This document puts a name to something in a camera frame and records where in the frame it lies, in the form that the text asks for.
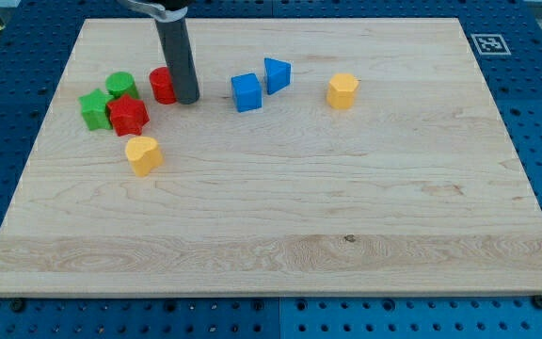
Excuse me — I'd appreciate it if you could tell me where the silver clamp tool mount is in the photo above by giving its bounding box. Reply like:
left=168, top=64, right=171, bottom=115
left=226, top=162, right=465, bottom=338
left=117, top=0, right=188, bottom=22

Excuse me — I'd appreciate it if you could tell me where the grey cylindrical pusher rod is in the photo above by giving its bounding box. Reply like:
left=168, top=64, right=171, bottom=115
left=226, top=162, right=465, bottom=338
left=155, top=18, right=200, bottom=105

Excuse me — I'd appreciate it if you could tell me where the red cylinder block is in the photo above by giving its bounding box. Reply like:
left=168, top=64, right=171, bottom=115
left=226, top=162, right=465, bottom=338
left=149, top=66, right=177, bottom=105

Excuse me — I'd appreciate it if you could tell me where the red star block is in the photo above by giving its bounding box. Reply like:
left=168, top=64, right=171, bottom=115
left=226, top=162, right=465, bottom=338
left=106, top=94, right=150, bottom=137

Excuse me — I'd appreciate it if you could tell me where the green star block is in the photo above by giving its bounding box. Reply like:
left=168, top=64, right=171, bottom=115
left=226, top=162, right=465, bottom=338
left=78, top=89, right=114, bottom=131

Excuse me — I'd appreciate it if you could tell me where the green cylinder block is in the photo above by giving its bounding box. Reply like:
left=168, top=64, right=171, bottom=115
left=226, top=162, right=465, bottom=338
left=105, top=72, right=140, bottom=99

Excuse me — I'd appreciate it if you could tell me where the blue cube block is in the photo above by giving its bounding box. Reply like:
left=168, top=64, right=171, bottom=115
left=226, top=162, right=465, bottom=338
left=231, top=73, right=263, bottom=113

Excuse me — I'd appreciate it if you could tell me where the blue triangle block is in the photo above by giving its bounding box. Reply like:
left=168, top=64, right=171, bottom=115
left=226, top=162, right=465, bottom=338
left=263, top=57, right=292, bottom=95

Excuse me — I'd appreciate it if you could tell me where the yellow heart block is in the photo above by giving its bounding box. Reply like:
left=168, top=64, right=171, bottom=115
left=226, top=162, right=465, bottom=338
left=125, top=136, right=164, bottom=177

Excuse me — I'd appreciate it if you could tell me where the yellow hexagon block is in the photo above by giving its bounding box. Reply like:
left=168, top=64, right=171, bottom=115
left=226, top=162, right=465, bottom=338
left=327, top=73, right=359, bottom=109

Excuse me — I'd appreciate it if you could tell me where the light wooden board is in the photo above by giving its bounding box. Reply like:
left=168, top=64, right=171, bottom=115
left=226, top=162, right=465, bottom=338
left=0, top=18, right=542, bottom=299

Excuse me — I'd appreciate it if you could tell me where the white fiducial marker tag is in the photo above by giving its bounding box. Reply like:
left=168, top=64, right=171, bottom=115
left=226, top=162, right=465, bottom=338
left=470, top=33, right=511, bottom=56

